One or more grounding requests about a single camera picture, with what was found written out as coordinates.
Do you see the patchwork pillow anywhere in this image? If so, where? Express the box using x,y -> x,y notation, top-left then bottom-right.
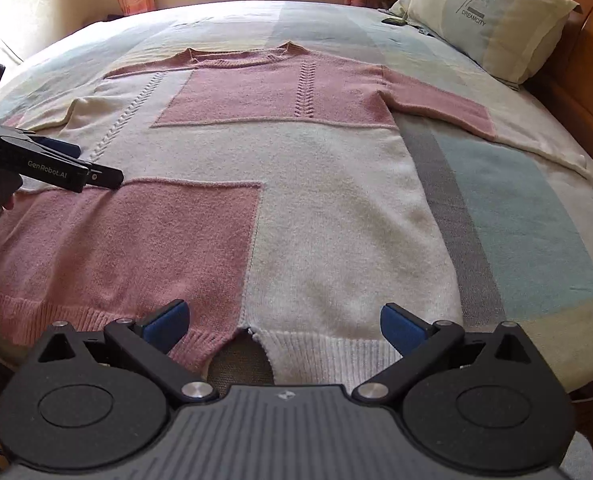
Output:
408,0 -> 580,86
389,0 -> 411,18

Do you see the small dark object on bed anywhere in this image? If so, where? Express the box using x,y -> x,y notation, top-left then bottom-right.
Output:
382,16 -> 406,26

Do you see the pink and white knit sweater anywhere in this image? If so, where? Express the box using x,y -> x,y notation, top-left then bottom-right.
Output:
0,40 -> 593,386

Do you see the patchwork pastel bed sheet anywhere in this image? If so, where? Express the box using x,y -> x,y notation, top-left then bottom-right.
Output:
0,0 -> 593,396

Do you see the far patchwork pillow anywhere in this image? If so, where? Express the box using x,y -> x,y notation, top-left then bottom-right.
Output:
389,0 -> 411,18

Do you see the near patchwork pillow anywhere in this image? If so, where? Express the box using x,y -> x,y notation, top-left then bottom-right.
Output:
408,0 -> 580,86

